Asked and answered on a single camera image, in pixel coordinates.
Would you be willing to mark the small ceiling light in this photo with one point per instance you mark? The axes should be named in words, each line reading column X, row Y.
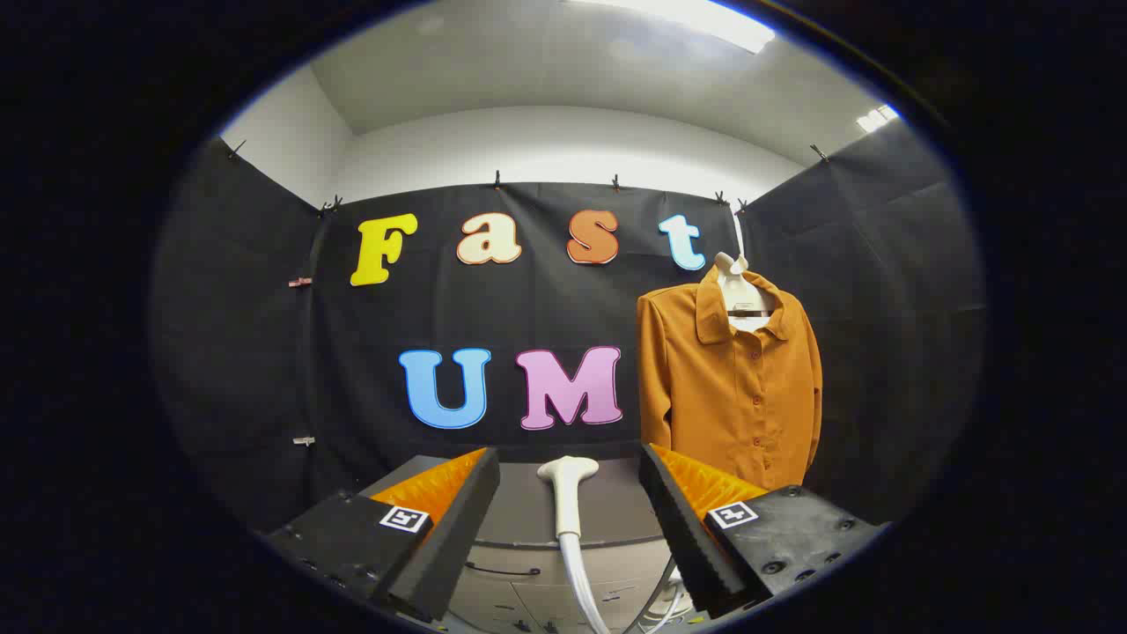
column 878, row 117

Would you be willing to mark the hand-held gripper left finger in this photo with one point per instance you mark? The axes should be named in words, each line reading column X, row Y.
column 458, row 537

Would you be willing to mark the black backdrop cloth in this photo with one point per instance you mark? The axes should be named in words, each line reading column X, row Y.
column 546, row 299

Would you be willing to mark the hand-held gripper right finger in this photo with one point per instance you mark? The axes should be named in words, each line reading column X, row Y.
column 682, row 537

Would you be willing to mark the orange button shirt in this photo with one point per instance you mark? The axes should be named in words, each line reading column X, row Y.
column 722, row 396

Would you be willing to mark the long ceiling light panel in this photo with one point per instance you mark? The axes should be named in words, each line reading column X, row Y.
column 704, row 18

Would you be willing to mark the white garment steamer head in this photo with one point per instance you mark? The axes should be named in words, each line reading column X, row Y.
column 568, row 493

